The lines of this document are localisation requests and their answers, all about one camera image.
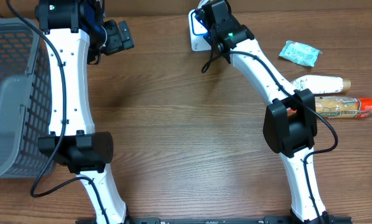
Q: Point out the white tube gold cap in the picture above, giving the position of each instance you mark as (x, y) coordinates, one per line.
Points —
(319, 85)

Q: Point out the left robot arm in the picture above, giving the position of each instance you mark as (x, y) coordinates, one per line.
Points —
(77, 35)

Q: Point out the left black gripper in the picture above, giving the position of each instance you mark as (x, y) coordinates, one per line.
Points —
(125, 34)

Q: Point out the orange spaghetti package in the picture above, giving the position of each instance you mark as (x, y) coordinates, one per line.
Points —
(343, 107)

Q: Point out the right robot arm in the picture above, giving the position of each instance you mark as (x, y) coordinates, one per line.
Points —
(290, 121)

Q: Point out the teal snack packet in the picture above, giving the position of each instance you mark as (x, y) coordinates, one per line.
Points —
(299, 53)

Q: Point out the white barcode scanner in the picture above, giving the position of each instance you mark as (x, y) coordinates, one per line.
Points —
(197, 31)

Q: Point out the grey plastic shopping basket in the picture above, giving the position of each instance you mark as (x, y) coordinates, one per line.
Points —
(25, 99)

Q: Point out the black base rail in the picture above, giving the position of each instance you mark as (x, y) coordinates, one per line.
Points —
(265, 220)

